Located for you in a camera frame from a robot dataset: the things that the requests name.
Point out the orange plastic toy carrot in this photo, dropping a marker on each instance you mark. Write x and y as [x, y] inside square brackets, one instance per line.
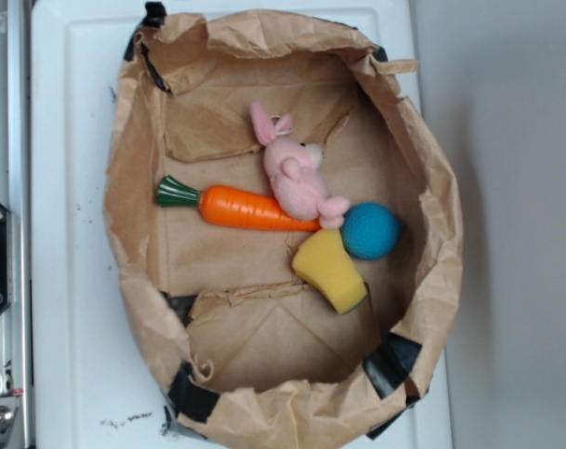
[230, 206]

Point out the yellow sponge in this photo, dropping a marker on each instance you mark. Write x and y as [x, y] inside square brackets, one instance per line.
[329, 271]

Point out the pink plush bunny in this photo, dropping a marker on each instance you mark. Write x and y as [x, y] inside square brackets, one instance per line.
[293, 171]

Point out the blue dimpled ball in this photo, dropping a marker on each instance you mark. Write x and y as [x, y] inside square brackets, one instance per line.
[370, 231]

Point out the brown paper bag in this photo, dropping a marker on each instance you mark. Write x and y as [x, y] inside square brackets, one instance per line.
[248, 354]

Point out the white plastic tray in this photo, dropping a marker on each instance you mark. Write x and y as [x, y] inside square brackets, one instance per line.
[92, 387]

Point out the aluminium frame rail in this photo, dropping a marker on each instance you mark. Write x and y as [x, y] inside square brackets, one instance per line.
[17, 415]

